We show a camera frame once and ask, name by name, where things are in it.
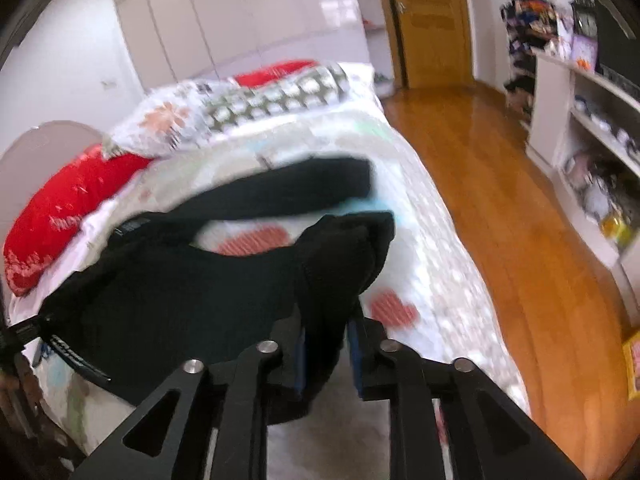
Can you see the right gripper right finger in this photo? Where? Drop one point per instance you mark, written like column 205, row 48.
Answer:
column 449, row 420

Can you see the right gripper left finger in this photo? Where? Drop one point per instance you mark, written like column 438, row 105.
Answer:
column 202, row 422

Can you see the black pants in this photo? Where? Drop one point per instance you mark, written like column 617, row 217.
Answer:
column 154, row 300

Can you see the heart pattern quilt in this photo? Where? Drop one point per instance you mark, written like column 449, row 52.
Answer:
column 429, row 296

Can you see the red long pillow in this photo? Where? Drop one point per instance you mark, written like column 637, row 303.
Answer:
column 53, row 216

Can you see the floral white pillow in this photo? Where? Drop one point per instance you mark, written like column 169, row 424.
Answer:
column 170, row 119

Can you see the white shelf unit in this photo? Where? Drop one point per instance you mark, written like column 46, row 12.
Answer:
column 584, row 137

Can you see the white wardrobe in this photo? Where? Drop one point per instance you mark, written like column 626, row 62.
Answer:
column 172, row 40

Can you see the cluttered clothes rack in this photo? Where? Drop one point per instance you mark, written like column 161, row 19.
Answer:
column 530, row 25

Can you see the wooden door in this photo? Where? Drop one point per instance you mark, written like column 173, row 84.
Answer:
column 434, row 43

